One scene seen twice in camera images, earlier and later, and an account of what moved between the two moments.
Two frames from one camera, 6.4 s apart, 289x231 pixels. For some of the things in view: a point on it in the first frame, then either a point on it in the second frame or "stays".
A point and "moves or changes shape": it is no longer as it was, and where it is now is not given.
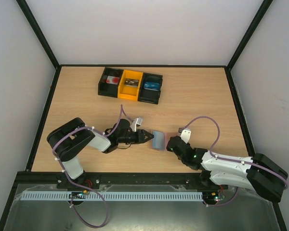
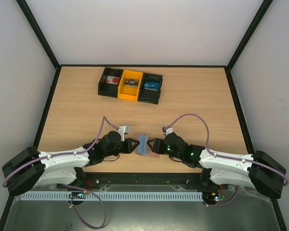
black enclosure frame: (33, 153) stays
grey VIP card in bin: (131, 82) stays
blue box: (151, 86) stays
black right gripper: (172, 145) → (158, 147)
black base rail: (62, 179) stays
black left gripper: (140, 135) → (129, 149)
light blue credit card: (158, 140) moves or changes shape
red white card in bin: (112, 80) stays
